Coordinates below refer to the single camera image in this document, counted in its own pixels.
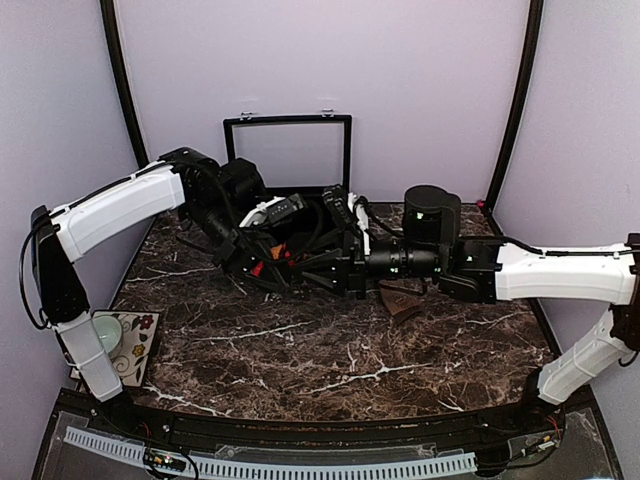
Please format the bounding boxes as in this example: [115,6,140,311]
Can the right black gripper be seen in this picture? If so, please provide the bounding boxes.
[291,226,445,300]

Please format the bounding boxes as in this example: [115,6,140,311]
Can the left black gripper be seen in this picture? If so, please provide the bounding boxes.
[186,197,294,294]

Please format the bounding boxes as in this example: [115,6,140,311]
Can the argyle red orange black sock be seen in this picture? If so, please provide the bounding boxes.
[250,243,296,279]

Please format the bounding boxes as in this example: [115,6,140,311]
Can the tan brown sock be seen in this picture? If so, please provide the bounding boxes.
[379,283,423,324]

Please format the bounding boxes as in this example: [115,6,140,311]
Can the black display case glass lid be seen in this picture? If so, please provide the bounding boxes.
[222,110,359,236]

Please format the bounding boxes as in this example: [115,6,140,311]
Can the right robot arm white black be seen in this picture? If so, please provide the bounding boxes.
[293,185,639,434]

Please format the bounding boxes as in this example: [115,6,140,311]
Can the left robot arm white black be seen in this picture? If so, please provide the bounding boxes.
[18,147,285,436]

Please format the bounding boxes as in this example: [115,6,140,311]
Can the floral patterned mat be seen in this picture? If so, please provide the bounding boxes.
[92,310,160,388]

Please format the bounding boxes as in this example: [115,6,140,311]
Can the pale green bowl on mat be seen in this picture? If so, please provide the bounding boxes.
[92,315,123,359]

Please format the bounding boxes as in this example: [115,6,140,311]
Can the green circuit board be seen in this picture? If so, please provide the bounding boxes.
[142,448,187,474]

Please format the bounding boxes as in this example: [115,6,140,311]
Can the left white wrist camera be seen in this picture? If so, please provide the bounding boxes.
[239,194,307,228]

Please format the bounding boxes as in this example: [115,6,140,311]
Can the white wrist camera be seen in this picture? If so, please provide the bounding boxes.
[322,185,369,240]
[239,194,307,228]

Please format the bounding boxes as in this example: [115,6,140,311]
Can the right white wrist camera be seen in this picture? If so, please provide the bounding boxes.
[322,185,369,240]

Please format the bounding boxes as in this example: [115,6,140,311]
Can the white slotted cable duct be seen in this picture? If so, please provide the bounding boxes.
[63,427,478,479]

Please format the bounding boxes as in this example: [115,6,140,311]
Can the black front rail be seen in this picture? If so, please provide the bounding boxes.
[59,389,601,451]

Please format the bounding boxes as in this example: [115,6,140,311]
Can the left black frame post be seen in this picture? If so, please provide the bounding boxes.
[99,0,150,169]

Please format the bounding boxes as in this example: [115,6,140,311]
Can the black frame post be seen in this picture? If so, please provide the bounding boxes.
[99,0,150,169]
[484,0,544,213]

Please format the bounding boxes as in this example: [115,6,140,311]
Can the right black frame post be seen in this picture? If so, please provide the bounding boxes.
[484,0,544,213]

